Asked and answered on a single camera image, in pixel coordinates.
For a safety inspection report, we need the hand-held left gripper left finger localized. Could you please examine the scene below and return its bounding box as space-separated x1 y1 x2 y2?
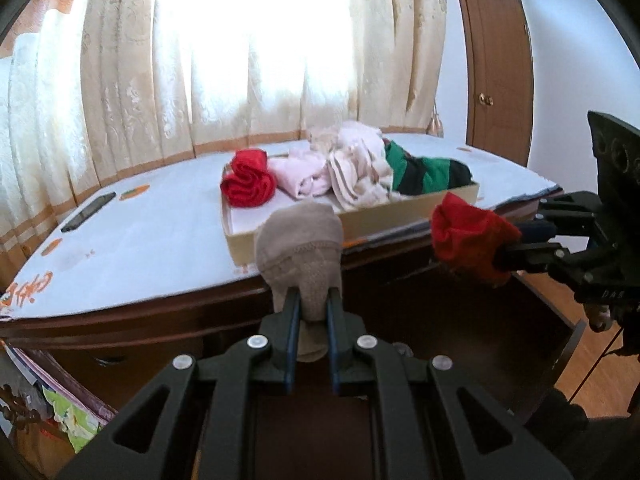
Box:
57 285 303 480

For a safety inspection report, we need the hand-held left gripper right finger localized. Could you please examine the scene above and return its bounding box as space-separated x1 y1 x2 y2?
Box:
325 287 573 480

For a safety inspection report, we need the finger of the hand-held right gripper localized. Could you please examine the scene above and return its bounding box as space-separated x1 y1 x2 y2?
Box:
516 190 602 243
492 241 572 273

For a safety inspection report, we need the small red underwear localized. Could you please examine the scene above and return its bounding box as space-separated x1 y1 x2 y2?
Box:
430 194 523 288

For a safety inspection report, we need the beige-brown sock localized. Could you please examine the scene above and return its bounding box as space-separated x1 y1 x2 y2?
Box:
254 201 346 363

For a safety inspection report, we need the dark wooden drawer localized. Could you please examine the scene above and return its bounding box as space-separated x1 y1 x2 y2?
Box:
250 247 588 480

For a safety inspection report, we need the green black striped sock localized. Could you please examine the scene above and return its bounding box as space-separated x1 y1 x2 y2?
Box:
384 139 475 197

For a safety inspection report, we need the shallow cardboard tray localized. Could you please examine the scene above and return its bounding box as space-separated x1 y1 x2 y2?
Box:
220 162 481 268

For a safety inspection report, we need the red sock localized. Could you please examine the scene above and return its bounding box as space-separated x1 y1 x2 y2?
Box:
220 148 278 209

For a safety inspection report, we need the cream white underwear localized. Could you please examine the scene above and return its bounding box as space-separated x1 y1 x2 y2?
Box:
306 126 342 153

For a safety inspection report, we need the pink quilted underwear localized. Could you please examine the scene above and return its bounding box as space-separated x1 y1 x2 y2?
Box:
336 120 385 158

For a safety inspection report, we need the person's right hand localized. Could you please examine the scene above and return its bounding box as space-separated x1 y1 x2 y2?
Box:
587 304 614 333

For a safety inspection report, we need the curtain tie tassel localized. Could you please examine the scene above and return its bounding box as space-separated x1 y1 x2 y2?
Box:
427 101 446 137

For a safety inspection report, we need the white orange-print tablecloth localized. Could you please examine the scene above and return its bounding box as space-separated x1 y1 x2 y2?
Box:
0 132 563 322

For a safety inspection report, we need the dark wooden dresser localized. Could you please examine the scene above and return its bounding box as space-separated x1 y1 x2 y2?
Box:
0 187 588 480

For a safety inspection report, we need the brown wooden door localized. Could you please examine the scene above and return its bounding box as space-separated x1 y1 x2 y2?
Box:
450 0 536 168

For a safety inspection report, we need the pink striped cloth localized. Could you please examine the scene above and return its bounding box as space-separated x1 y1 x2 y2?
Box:
0 340 118 423

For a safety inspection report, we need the black smartphone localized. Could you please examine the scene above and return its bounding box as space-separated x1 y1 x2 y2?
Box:
60 191 117 233

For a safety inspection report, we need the green printed cloth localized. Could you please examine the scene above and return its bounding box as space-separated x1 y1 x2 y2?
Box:
42 385 103 453

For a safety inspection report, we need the cream patterned curtain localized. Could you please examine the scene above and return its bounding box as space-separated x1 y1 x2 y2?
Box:
0 0 448 271

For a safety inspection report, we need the thin red cord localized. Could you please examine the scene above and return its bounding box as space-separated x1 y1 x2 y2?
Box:
570 322 626 406

